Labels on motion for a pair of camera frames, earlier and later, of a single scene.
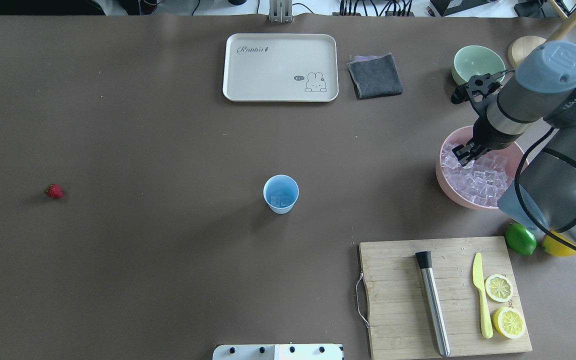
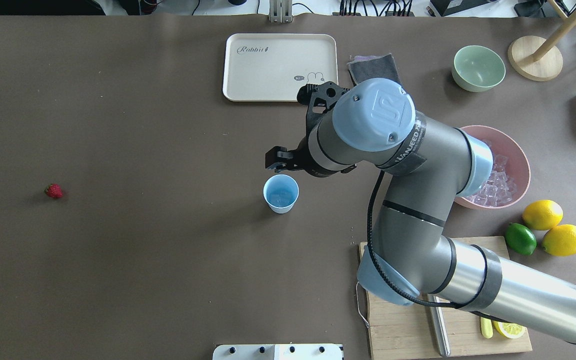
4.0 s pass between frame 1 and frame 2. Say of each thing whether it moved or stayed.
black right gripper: moved
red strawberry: stayed
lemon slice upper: stayed
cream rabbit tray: stayed
